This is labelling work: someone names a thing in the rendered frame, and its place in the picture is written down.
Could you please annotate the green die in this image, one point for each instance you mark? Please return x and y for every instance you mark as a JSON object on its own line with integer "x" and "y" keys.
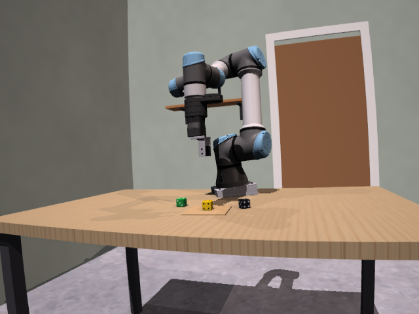
{"x": 181, "y": 202}

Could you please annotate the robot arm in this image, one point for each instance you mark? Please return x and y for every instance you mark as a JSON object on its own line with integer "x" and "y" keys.
{"x": 253, "y": 143}

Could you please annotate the yellow die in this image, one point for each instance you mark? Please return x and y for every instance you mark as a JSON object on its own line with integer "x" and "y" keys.
{"x": 207, "y": 205}

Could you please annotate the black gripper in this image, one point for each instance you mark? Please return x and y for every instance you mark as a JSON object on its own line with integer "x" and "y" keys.
{"x": 196, "y": 101}

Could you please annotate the black die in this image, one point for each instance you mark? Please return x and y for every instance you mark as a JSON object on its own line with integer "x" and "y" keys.
{"x": 244, "y": 203}

